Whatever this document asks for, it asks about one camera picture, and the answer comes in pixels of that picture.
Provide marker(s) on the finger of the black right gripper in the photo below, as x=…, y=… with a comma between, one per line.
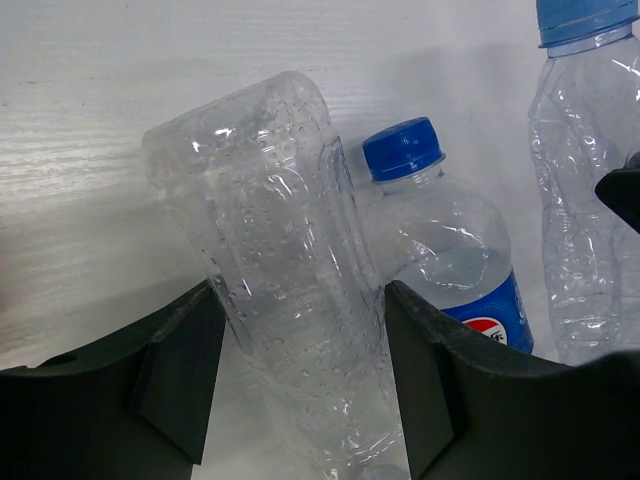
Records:
x=619, y=190

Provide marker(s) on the clear blue cap bottle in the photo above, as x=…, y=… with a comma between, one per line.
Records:
x=583, y=124

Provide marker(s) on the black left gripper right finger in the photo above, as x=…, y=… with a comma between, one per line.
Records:
x=472, y=408

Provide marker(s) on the Pepsi label bottle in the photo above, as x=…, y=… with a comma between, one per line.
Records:
x=441, y=237

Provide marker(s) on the clear crushed white cap bottle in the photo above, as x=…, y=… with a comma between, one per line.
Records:
x=258, y=182

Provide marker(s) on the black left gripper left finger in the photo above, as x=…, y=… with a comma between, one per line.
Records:
x=134, y=404

